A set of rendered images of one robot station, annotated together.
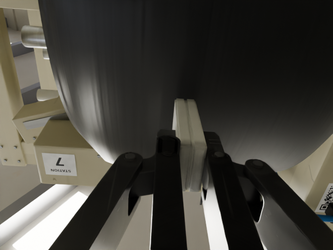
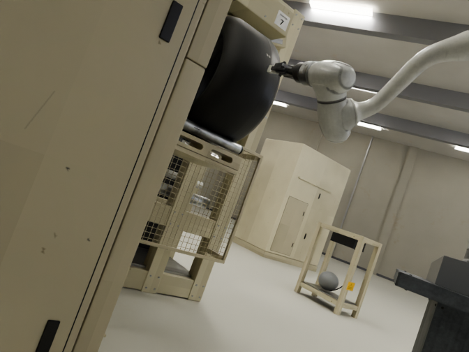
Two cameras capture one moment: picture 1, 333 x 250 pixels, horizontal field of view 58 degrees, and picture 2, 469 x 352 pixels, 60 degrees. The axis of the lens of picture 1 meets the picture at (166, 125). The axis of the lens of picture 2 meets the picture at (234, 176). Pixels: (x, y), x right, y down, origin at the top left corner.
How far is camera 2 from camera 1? 157 cm
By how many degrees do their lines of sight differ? 46
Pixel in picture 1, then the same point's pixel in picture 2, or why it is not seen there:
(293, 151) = (249, 46)
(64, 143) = (274, 30)
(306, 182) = not seen: outside the picture
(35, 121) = (277, 42)
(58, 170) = (284, 17)
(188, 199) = not seen: outside the picture
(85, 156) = (270, 19)
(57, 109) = not seen: hidden behind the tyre
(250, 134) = (257, 56)
